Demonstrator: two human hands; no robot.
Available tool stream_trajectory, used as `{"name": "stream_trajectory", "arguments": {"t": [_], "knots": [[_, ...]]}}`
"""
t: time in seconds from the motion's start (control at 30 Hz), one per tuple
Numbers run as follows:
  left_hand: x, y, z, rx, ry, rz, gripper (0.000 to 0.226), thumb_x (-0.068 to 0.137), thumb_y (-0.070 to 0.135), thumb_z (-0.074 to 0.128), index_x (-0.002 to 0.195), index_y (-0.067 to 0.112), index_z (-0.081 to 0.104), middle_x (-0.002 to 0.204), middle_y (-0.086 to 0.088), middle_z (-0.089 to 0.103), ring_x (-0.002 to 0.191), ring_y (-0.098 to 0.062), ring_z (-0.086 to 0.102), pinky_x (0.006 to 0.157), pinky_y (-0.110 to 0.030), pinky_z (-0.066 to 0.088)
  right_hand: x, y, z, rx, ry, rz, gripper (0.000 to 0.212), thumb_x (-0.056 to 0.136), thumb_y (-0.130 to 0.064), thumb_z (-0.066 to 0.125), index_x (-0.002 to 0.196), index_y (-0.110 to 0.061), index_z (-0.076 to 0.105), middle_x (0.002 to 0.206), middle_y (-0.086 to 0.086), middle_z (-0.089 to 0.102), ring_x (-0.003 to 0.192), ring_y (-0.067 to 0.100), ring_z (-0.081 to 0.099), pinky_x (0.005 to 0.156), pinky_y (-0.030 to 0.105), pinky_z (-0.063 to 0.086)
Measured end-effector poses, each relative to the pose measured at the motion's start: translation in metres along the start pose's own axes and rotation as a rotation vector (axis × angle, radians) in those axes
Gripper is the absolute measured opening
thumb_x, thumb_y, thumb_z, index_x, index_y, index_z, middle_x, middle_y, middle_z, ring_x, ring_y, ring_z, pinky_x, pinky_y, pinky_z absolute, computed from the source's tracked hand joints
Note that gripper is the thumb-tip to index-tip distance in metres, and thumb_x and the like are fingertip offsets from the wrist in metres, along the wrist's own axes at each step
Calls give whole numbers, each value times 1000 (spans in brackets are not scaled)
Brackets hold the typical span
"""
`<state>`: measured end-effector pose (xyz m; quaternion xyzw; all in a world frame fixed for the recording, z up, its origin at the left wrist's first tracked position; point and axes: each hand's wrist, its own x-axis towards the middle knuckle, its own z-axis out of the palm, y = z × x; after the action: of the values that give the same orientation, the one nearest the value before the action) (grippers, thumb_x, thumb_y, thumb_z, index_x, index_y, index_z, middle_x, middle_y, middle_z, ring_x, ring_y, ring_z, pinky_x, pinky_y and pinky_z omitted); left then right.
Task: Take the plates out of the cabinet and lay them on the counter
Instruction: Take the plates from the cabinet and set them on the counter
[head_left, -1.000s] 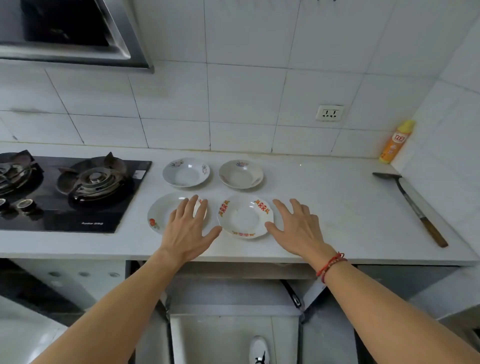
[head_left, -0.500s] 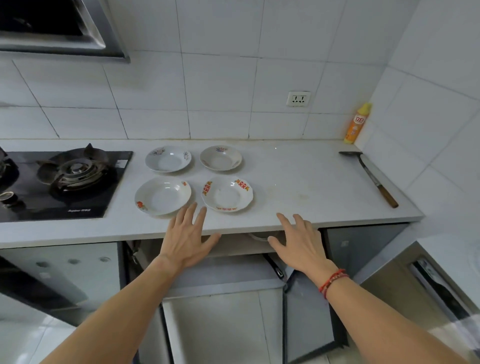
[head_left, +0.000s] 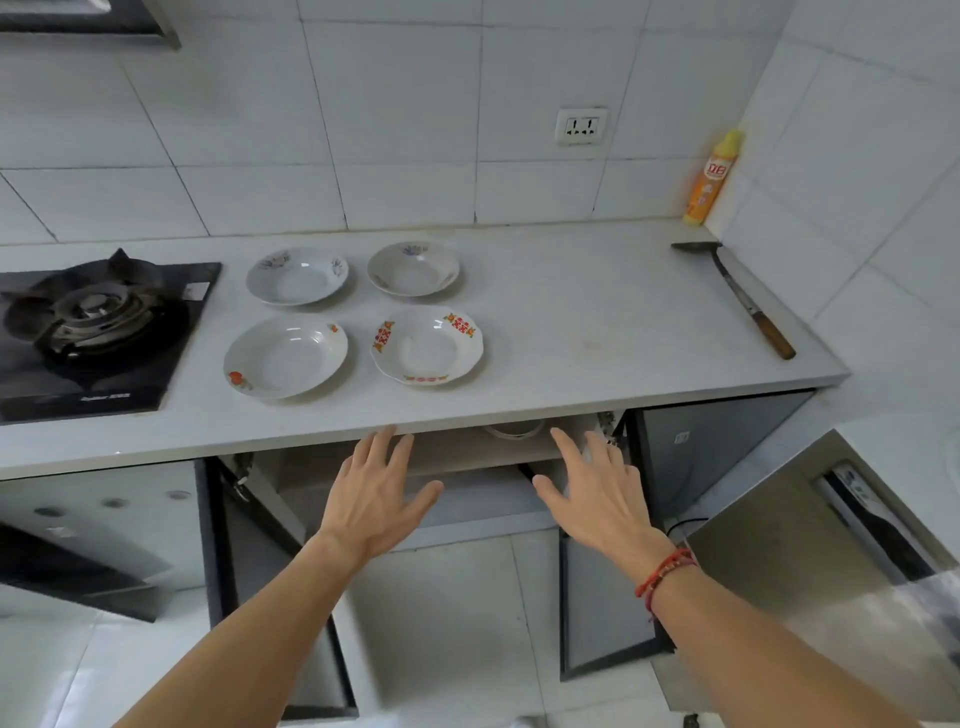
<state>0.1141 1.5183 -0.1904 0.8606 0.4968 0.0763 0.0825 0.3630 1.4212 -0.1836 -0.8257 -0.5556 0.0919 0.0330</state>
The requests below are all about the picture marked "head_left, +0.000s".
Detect person's right hand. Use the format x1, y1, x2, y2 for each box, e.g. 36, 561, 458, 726
530, 427, 674, 580

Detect person's left hand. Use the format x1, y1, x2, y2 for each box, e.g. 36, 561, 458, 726
313, 425, 445, 565

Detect grey kitchen cabinet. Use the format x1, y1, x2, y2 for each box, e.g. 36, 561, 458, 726
0, 388, 819, 723

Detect grey cabinet door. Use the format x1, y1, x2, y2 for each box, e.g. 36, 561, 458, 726
626, 389, 817, 535
517, 408, 676, 684
196, 453, 360, 723

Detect small white plate pink flowers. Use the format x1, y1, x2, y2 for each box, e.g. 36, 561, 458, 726
482, 421, 547, 444

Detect scalloped red pattern plate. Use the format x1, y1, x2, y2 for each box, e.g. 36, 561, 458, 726
368, 307, 485, 388

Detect large orange flower plate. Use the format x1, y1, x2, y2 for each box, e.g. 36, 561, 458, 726
222, 312, 350, 402

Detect blue pink flower plate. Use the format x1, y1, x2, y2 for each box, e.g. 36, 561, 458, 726
366, 240, 461, 299

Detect small pink flower plate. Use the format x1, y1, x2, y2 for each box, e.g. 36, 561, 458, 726
245, 247, 351, 307

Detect person's left forearm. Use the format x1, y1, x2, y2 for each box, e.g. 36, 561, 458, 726
116, 532, 370, 728

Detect white stone countertop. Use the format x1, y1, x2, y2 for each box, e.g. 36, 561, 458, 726
0, 217, 853, 483

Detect white freestanding appliance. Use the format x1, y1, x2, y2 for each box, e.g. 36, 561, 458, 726
652, 408, 960, 728

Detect grey built-in appliance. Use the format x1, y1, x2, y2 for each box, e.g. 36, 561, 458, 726
0, 459, 210, 625

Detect black glass gas stove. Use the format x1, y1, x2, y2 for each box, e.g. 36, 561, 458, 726
0, 248, 224, 427

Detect orange yellow spray bottle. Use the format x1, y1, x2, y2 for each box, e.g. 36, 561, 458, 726
681, 128, 746, 228

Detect steel range hood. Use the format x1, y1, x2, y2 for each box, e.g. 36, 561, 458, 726
0, 0, 183, 52

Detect red string bracelet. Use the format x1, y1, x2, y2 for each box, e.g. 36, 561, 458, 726
635, 547, 700, 624

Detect metal spatula wooden handle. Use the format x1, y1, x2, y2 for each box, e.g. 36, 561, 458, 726
670, 240, 798, 362

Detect white wall socket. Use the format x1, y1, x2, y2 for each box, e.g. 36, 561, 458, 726
554, 107, 610, 146

